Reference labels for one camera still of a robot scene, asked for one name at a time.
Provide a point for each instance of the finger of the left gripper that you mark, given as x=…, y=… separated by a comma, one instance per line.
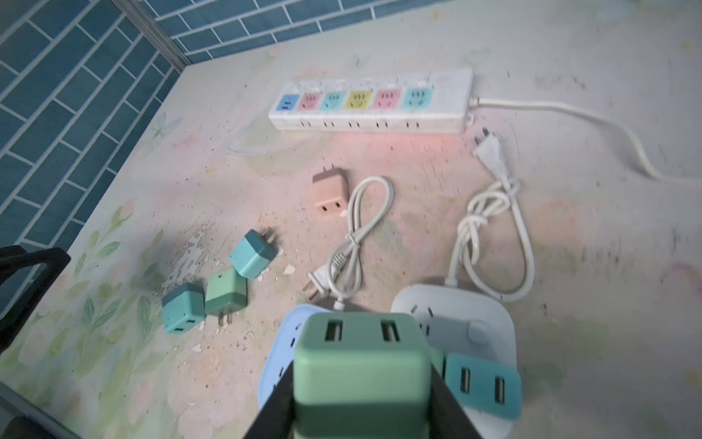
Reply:
x=27, y=285

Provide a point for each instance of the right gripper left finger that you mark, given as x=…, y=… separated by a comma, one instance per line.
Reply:
x=276, y=419

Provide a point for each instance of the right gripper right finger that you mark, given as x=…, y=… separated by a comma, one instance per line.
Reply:
x=446, y=417

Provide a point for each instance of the teal USB charger plug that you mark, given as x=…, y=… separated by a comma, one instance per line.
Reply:
x=254, y=253
x=183, y=308
x=483, y=385

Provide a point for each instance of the blue square power socket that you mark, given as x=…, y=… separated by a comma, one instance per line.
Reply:
x=283, y=347

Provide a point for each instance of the green USB charger plug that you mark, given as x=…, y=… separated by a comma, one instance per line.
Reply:
x=226, y=293
x=438, y=361
x=362, y=375

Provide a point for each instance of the long white power strip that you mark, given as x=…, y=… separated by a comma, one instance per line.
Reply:
x=425, y=103

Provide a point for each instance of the white square power socket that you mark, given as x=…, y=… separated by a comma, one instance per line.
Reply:
x=459, y=321

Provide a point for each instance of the pink USB charger plug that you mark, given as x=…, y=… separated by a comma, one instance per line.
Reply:
x=330, y=190

